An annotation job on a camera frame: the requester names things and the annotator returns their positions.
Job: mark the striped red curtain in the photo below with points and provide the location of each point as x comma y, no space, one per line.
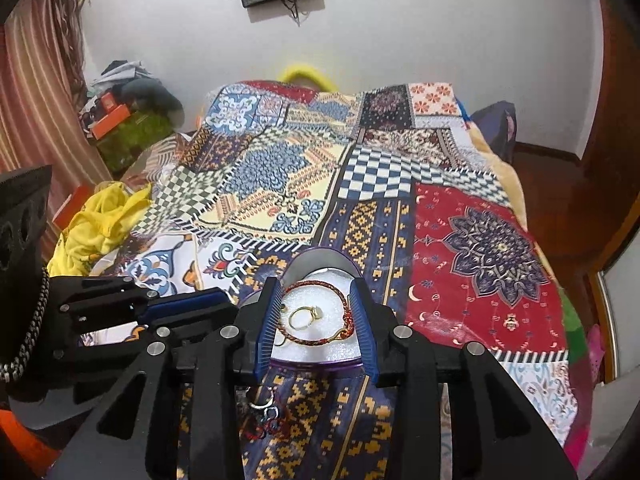
35,90

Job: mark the yellow curved tube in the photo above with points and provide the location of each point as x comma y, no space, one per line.
305,72

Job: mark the green cloth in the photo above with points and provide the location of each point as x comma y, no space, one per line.
575,325

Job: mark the beige fleece blanket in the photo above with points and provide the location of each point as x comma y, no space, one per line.
510,185

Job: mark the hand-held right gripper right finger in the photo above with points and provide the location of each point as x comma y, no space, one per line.
364,332

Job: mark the dark grey cloth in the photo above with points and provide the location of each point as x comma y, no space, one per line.
152,97

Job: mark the purple round jewelry box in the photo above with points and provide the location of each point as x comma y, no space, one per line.
320,290

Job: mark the dark blue pillow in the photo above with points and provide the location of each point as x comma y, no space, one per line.
492,127

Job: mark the flat orange box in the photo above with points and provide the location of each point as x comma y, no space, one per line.
70,207

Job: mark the orange object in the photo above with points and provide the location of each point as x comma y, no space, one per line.
22,445

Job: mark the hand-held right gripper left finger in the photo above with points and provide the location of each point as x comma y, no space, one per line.
264,332

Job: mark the patchwork printed blanket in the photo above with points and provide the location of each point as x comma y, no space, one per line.
380,200

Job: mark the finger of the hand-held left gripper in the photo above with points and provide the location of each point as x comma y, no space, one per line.
180,302
200,327

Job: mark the yellow cloth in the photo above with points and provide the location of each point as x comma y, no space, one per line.
100,225

